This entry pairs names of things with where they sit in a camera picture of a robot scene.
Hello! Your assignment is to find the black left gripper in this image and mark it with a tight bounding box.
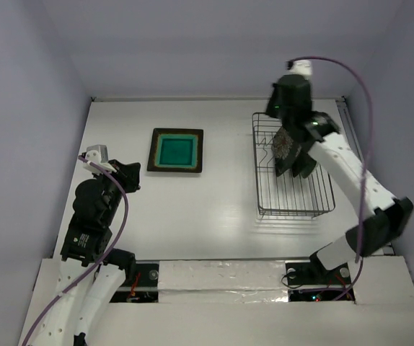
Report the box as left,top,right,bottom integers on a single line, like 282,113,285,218
94,158,141,223

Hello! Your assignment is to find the dark floral pattern plate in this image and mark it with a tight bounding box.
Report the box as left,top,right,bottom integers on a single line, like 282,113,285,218
272,127,301,177

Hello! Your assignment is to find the square teal glazed plate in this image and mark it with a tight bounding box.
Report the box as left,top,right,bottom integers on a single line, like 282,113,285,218
146,128,204,174

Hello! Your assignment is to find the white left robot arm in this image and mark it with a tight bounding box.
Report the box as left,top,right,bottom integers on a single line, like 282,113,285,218
22,157,141,345

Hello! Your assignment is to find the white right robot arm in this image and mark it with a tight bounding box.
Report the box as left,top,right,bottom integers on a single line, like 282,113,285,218
265,74,413,283

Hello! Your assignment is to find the white foam front board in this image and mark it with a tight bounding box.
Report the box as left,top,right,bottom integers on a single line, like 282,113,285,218
19,256,414,345

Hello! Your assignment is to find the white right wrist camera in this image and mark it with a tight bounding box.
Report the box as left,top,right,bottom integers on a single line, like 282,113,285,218
287,60,312,79

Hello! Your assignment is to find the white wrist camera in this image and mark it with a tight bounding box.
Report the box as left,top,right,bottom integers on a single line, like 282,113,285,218
287,60,312,79
80,144,109,172

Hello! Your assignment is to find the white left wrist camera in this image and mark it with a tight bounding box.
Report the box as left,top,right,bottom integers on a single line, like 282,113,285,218
80,144,109,172

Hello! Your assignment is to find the metal wire dish rack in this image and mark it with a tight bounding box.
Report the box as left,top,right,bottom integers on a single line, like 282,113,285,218
252,112,335,219

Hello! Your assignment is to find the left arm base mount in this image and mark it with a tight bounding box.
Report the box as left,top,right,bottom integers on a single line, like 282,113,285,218
110,261,159,303

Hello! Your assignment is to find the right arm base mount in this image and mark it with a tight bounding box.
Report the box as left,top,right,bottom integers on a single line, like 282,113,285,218
281,261,356,303

